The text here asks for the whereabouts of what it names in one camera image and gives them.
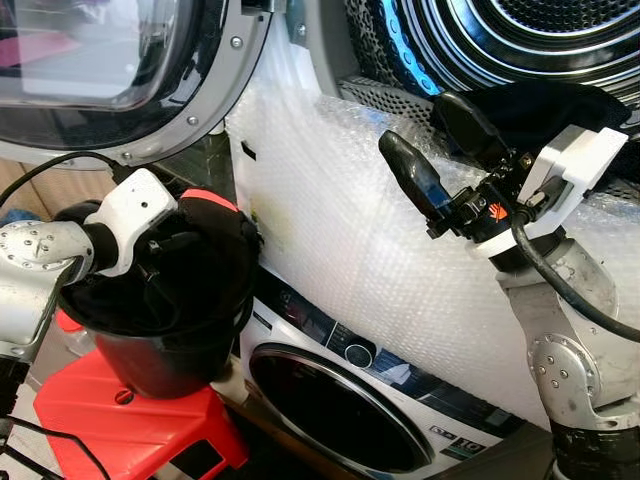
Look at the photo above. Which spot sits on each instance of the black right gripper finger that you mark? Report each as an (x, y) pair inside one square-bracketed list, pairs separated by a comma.
[(412, 170), (468, 128)]

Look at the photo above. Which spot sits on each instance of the black garment with red trim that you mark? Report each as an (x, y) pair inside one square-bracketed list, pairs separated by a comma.
[(215, 250)]

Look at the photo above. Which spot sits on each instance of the white front-load washing machine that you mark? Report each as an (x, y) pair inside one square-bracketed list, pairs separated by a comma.
[(340, 400)]

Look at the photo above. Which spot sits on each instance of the white bubble wrap sheet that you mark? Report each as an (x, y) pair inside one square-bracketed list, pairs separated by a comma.
[(340, 230)]

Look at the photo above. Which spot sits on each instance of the grey dryer with steel drum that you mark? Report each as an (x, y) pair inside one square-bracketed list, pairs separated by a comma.
[(520, 40)]

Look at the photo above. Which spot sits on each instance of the black plastic bucket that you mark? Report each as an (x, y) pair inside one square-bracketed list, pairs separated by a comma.
[(160, 360)]

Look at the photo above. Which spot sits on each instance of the red plastic stool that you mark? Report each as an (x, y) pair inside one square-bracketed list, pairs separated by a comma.
[(110, 425)]

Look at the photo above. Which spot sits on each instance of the round glass dryer door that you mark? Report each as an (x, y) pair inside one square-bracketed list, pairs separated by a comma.
[(110, 60)]

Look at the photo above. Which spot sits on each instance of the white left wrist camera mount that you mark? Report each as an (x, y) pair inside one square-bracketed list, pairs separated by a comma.
[(135, 210)]

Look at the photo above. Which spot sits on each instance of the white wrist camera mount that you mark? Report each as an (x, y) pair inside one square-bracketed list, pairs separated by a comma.
[(575, 160), (135, 210)]

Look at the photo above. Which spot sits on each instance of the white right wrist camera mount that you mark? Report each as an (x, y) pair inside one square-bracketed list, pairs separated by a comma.
[(575, 160)]

